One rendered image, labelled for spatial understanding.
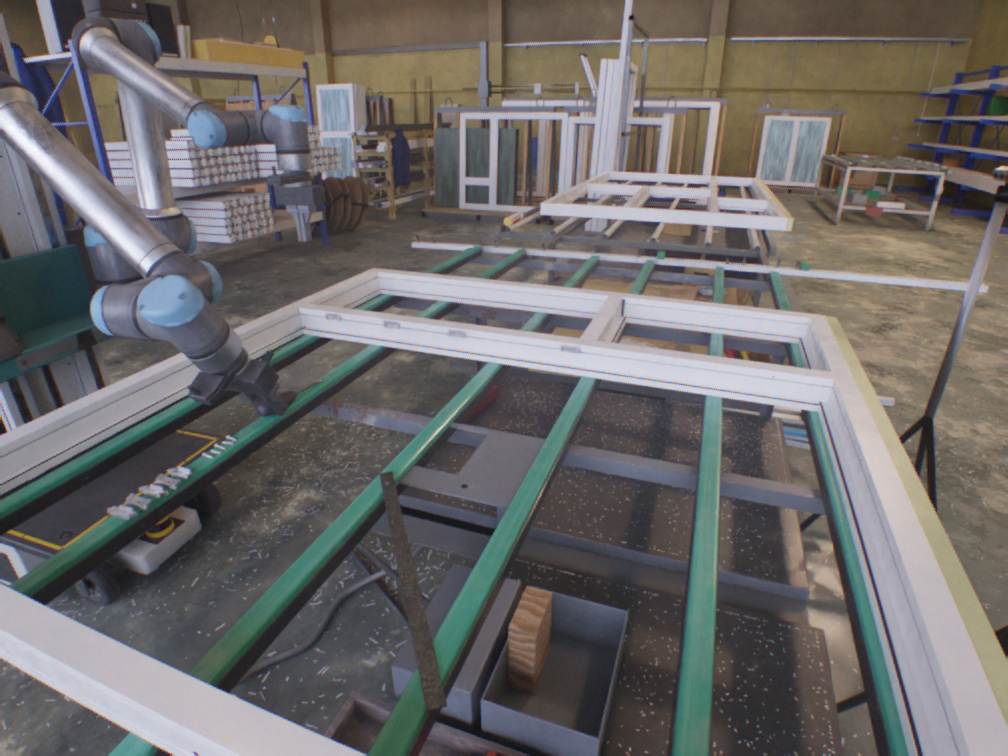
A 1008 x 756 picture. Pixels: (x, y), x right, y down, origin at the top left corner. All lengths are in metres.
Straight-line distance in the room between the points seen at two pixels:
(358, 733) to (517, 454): 0.51
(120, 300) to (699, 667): 1.01
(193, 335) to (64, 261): 1.19
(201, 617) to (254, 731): 1.51
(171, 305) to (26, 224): 1.26
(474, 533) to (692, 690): 0.73
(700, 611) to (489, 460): 0.45
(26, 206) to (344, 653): 1.65
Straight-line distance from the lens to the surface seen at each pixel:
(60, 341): 2.00
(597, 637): 1.07
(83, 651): 0.76
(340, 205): 7.73
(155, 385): 1.39
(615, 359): 1.32
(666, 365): 1.31
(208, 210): 5.81
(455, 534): 1.32
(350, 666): 1.83
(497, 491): 0.96
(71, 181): 1.33
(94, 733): 1.97
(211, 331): 1.04
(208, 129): 1.65
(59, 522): 2.18
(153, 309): 1.01
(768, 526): 1.42
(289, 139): 1.66
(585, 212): 3.55
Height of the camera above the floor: 1.43
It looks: 25 degrees down
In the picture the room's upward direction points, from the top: straight up
